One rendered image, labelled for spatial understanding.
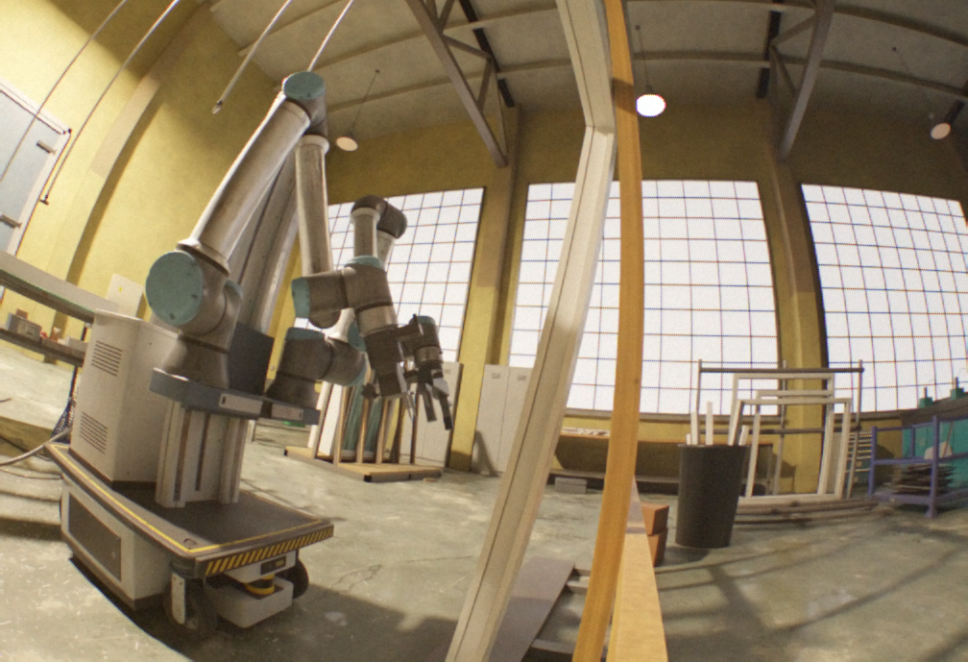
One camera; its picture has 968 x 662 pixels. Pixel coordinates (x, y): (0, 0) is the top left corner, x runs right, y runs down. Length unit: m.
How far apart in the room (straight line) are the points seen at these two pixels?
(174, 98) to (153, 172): 1.77
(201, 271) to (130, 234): 8.47
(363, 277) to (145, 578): 1.01
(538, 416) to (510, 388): 6.55
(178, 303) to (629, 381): 0.85
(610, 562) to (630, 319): 0.36
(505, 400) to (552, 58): 7.18
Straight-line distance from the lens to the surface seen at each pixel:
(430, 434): 7.76
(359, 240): 1.47
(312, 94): 1.15
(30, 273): 2.20
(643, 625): 0.31
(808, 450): 7.72
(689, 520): 3.30
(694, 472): 3.23
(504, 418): 7.26
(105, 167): 8.96
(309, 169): 1.19
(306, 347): 1.46
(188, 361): 1.09
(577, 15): 0.80
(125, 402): 1.38
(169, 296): 0.95
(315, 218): 1.11
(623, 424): 0.61
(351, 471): 4.67
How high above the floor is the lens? 0.75
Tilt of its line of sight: 18 degrees up
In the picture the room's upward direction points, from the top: 8 degrees clockwise
